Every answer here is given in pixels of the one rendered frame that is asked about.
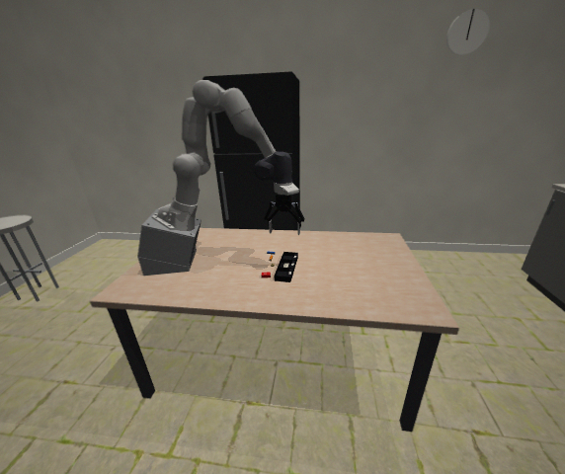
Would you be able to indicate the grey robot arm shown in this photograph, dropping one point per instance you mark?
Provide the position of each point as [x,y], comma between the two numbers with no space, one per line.
[180,213]

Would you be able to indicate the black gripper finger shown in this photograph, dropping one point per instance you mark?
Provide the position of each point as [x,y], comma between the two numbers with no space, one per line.
[299,220]
[270,218]

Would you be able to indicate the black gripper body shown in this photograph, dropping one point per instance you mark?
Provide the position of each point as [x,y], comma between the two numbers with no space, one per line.
[283,200]

